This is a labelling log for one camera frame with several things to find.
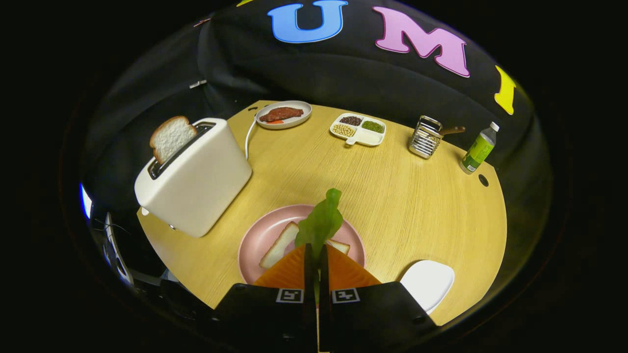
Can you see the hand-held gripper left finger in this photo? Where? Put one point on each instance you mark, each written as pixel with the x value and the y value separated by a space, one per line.
pixel 308 274

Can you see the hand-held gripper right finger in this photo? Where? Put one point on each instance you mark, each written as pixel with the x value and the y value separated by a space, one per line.
pixel 324 277

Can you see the green lettuce leaf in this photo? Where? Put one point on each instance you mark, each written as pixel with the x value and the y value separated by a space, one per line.
pixel 321 223

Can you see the toast bread slice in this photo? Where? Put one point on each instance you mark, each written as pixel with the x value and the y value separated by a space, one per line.
pixel 171 137

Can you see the white bread slice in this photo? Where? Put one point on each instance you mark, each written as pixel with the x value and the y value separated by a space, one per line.
pixel 277 247

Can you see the pink plate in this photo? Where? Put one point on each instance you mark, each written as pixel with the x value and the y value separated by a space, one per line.
pixel 265 230

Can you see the white plate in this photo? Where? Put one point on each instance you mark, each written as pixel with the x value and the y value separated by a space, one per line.
pixel 427 284

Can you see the white toaster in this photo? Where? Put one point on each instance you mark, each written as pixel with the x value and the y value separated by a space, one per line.
pixel 201 181

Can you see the white divided dish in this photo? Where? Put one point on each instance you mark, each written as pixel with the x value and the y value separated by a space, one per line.
pixel 369 138

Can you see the pile of yellow beans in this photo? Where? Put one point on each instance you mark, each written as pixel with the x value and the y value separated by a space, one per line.
pixel 343 130

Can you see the grey plate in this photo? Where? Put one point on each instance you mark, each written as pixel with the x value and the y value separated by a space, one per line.
pixel 296 122

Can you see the red tomato slice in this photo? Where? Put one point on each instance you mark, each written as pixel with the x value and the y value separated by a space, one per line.
pixel 274 122

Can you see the pile of green beans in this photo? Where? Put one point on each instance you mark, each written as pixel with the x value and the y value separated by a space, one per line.
pixel 373 126

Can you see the pile of dark brown beans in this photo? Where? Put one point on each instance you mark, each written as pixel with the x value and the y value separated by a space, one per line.
pixel 351 120

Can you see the brown meat slice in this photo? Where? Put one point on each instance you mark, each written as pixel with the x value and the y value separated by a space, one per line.
pixel 282 114

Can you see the wooden spoon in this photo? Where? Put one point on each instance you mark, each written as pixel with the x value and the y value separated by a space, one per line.
pixel 454 130

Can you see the black backdrop cloth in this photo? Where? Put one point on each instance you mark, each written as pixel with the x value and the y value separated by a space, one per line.
pixel 343 78

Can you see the green label bottle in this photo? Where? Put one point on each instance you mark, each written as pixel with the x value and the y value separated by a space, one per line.
pixel 478 149

